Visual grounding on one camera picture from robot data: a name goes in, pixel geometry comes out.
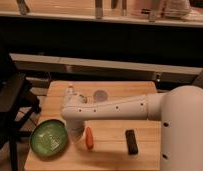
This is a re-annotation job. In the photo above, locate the black remote control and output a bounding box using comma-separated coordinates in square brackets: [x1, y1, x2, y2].
[125, 130, 138, 155]

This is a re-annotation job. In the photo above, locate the white paper cup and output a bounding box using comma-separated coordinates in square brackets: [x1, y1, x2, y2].
[93, 90, 108, 103]

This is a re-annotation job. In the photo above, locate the black chair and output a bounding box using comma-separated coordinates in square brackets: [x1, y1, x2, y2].
[0, 50, 41, 171]

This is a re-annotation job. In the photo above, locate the green ceramic bowl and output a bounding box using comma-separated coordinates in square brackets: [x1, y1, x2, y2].
[30, 119, 68, 157]

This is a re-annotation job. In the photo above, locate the grey bench rail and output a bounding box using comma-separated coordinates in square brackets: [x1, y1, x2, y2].
[11, 53, 202, 84]

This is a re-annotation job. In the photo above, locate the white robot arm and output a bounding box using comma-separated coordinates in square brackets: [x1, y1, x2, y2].
[61, 86, 203, 171]

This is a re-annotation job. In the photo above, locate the white bottle lying down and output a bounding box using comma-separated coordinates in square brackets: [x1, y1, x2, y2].
[64, 84, 75, 101]

